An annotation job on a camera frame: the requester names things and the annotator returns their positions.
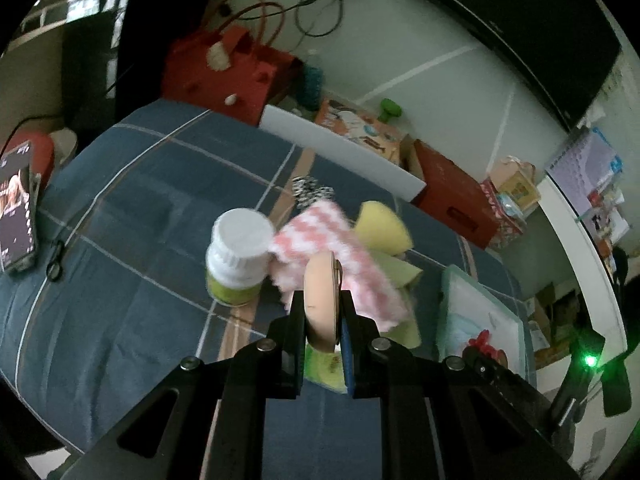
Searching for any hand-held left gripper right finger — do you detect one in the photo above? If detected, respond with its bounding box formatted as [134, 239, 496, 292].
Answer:
[341, 289, 583, 480]

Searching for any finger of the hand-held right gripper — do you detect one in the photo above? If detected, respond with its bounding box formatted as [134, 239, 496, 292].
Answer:
[462, 345, 553, 413]

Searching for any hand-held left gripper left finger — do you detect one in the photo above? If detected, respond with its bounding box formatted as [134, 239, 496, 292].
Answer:
[60, 290, 307, 480]

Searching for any beige round powder puff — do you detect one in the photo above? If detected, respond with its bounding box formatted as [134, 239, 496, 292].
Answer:
[304, 251, 344, 354]

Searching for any light green plastic tray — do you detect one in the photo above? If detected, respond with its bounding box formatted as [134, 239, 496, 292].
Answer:
[437, 265, 527, 367]

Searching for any pink white checkered cloth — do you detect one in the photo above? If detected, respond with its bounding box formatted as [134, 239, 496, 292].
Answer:
[269, 200, 411, 334]

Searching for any yellow sponge with green backing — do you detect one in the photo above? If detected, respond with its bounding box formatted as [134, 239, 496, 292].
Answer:
[355, 201, 415, 257]

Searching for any red soft toy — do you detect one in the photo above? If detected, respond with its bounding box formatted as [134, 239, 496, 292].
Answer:
[465, 329, 509, 366]

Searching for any brown cardboard box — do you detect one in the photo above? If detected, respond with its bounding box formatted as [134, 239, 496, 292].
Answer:
[529, 284, 587, 362]

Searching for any white bottle with green label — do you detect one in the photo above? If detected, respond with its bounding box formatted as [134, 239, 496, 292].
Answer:
[206, 208, 275, 307]

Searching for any leopard print scrunchie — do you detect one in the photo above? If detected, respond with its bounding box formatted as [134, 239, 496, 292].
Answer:
[292, 175, 335, 211]

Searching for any red white patterned gift bag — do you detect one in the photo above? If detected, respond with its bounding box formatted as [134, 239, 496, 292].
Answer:
[480, 177, 528, 251]

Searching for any beige paper gift bag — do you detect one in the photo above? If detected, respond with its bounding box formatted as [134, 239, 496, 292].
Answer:
[487, 156, 541, 211]

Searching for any white foam board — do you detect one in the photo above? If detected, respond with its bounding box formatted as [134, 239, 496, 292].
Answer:
[260, 105, 427, 202]

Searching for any red cardboard box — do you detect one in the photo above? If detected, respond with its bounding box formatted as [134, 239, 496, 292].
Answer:
[412, 140, 501, 250]

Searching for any purple dotted sheet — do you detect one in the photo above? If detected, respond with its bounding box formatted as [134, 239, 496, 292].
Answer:
[545, 127, 624, 216]

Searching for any orange toy box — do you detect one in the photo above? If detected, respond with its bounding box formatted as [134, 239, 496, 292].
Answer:
[315, 99, 409, 166]

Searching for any green dumbbell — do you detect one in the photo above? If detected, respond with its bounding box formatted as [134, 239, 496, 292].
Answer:
[378, 98, 405, 123]

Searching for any blue liquid pump bottle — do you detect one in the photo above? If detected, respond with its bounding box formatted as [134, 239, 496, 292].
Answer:
[300, 50, 325, 111]

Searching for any red felt handbag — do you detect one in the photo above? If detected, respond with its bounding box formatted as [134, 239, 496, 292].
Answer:
[161, 0, 304, 126]

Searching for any black smartphone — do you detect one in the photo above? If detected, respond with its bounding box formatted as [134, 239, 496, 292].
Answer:
[0, 140, 42, 276]

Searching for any red cushion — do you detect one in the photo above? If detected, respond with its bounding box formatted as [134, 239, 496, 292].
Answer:
[5, 130, 55, 196]

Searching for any black television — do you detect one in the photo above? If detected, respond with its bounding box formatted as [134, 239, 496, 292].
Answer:
[360, 0, 624, 132]

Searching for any black key ring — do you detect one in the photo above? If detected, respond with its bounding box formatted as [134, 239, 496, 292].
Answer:
[46, 240, 67, 281]

